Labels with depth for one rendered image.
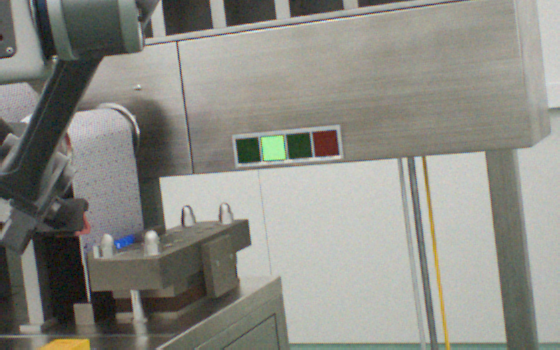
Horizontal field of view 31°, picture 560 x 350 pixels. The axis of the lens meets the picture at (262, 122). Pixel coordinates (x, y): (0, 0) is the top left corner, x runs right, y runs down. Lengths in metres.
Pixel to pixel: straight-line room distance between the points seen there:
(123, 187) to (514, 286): 0.86
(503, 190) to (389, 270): 2.48
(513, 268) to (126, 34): 1.44
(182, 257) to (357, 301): 2.79
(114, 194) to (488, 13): 0.85
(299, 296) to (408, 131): 2.82
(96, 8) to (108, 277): 1.11
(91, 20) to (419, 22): 1.19
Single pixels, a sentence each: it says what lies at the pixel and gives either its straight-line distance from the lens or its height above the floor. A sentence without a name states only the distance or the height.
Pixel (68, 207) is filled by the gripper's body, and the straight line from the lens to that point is 2.00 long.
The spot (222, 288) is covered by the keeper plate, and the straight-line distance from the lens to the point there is 2.12.
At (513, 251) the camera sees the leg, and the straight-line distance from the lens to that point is 2.25.
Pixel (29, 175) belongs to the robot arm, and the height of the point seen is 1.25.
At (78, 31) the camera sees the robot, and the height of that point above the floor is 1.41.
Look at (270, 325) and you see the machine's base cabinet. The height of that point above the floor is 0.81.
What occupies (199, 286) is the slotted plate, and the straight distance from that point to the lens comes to 2.10.
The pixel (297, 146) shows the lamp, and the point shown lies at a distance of 2.17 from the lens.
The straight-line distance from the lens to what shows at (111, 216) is 2.17.
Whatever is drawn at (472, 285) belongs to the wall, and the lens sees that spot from 4.59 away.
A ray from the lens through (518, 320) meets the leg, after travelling 2.29.
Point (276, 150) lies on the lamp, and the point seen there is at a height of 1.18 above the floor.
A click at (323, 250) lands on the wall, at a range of 4.75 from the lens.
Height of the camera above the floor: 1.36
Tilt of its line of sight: 3 degrees down
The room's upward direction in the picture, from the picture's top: 7 degrees counter-clockwise
